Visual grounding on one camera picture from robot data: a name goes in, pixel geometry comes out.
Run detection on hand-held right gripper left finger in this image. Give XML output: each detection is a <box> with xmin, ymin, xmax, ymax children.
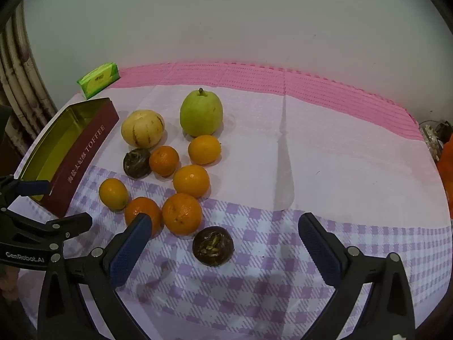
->
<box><xmin>37</xmin><ymin>213</ymin><xmax>153</xmax><ymax>340</ymax></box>

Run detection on yellow striped pepino melon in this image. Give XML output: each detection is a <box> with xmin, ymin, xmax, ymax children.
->
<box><xmin>121</xmin><ymin>110</ymin><xmax>165</xmax><ymax>148</ymax></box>

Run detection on dark brown dried fruit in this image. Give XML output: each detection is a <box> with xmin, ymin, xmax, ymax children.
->
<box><xmin>123</xmin><ymin>148</ymin><xmax>152</xmax><ymax>179</ymax></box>
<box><xmin>192</xmin><ymin>226</ymin><xmax>234</xmax><ymax>266</ymax></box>

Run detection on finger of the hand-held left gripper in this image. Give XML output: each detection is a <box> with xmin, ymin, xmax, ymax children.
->
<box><xmin>0</xmin><ymin>209</ymin><xmax>93</xmax><ymax>247</ymax></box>
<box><xmin>0</xmin><ymin>175</ymin><xmax>52</xmax><ymax>213</ymax></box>

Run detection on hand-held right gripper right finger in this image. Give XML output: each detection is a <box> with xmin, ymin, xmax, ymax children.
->
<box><xmin>298</xmin><ymin>212</ymin><xmax>415</xmax><ymax>340</ymax></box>

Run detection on cream bamboo-style frame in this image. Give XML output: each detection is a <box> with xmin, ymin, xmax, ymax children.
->
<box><xmin>0</xmin><ymin>18</ymin><xmax>59</xmax><ymax>142</ymax></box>

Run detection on smooth yellow orange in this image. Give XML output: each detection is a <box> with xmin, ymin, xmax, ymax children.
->
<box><xmin>173</xmin><ymin>164</ymin><xmax>210</xmax><ymax>198</ymax></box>
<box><xmin>188</xmin><ymin>135</ymin><xmax>222</xmax><ymax>165</ymax></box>
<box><xmin>99</xmin><ymin>178</ymin><xmax>129</xmax><ymax>210</ymax></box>

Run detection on deep orange tangerine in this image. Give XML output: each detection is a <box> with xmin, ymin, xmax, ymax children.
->
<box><xmin>125</xmin><ymin>197</ymin><xmax>163</xmax><ymax>239</ymax></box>
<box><xmin>162</xmin><ymin>193</ymin><xmax>203</xmax><ymax>235</ymax></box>
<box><xmin>149</xmin><ymin>145</ymin><xmax>180</xmax><ymax>177</ymax></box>

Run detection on orange bag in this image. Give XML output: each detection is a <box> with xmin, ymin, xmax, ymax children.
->
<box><xmin>437</xmin><ymin>138</ymin><xmax>453</xmax><ymax>216</ymax></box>

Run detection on person's left hand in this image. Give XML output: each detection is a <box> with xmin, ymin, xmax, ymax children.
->
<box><xmin>0</xmin><ymin>267</ymin><xmax>19</xmax><ymax>301</ymax></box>

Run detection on red and gold tin box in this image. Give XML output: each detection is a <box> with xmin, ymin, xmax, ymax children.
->
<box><xmin>18</xmin><ymin>97</ymin><xmax>120</xmax><ymax>218</ymax></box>

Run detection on green tissue pack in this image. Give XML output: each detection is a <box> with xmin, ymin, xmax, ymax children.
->
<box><xmin>77</xmin><ymin>62</ymin><xmax>120</xmax><ymax>100</ymax></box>

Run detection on brown wooden furniture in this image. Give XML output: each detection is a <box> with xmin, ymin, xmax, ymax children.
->
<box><xmin>0</xmin><ymin>104</ymin><xmax>27</xmax><ymax>176</ymax></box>

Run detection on pink and purple checked tablecloth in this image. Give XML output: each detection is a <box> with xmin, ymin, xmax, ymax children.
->
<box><xmin>16</xmin><ymin>62</ymin><xmax>453</xmax><ymax>340</ymax></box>

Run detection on green pear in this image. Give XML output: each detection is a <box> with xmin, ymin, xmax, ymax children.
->
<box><xmin>180</xmin><ymin>88</ymin><xmax>224</xmax><ymax>137</ymax></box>

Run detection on small cluttered trinkets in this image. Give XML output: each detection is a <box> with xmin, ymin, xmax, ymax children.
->
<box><xmin>419</xmin><ymin>120</ymin><xmax>453</xmax><ymax>156</ymax></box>

